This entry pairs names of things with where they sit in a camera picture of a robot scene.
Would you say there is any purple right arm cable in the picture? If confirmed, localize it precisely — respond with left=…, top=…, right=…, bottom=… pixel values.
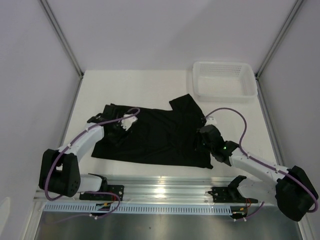
left=204, top=107, right=317, bottom=222

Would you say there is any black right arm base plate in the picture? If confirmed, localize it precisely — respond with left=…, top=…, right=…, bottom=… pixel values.
left=207, top=186, right=258, bottom=204

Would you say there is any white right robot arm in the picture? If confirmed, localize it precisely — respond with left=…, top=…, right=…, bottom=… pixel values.
left=195, top=125, right=319, bottom=222

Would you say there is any black t-shirt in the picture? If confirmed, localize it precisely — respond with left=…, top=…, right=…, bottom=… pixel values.
left=91, top=94, right=213, bottom=169

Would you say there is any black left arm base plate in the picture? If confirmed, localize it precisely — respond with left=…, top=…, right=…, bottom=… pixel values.
left=79, top=185, right=125, bottom=202

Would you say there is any white perforated plastic basket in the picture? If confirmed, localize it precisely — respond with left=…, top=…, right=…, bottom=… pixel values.
left=192, top=61, right=258, bottom=104

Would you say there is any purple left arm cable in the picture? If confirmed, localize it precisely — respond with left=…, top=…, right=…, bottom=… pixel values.
left=44, top=107, right=141, bottom=222

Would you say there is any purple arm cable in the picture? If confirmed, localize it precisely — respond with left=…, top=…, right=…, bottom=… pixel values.
left=204, top=107, right=317, bottom=222
left=44, top=107, right=141, bottom=222

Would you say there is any grey aluminium frame post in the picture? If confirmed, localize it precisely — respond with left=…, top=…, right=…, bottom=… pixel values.
left=254, top=0, right=307, bottom=78

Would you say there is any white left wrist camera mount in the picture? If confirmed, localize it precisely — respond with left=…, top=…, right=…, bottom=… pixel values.
left=121, top=114, right=138, bottom=131

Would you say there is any grey slotted cable duct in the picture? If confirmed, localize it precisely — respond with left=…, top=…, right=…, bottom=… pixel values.
left=43, top=202, right=232, bottom=216

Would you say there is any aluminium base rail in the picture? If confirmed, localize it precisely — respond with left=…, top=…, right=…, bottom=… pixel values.
left=33, top=174, right=261, bottom=206

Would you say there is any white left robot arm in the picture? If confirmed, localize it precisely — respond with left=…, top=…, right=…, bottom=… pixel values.
left=38, top=107, right=140, bottom=201

